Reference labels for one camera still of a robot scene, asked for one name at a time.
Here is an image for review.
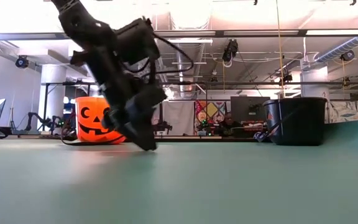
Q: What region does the black ceiling camera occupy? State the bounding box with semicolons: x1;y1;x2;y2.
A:
15;55;30;70
340;49;356;62

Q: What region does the person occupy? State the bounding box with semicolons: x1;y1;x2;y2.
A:
218;111;244;138

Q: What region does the black hanging cable reel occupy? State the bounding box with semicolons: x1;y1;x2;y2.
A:
222;39;239;63

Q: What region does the yellow hanging cable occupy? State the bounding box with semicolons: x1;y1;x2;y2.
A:
275;0;286;97

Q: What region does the white hanging sheet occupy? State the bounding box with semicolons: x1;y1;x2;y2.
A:
162;101;196;137

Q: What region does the black pumpkin bucket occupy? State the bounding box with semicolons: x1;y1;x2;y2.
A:
253;96;328;146

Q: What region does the white ceiling light fixture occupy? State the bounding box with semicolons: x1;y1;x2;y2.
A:
167;39;213;44

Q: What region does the orange pumpkin bucket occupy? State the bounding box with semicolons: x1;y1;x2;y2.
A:
60;96;127;146

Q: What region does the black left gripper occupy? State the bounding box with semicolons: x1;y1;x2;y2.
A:
70;17;167;152

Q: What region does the grey overhead frame beam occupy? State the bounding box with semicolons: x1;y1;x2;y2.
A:
0;29;358;40

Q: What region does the leaf patterned wall panel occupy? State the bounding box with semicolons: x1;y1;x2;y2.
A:
329;100;358;124

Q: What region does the colourful patchwork quilt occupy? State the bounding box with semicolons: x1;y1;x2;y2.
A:
195;100;227;131

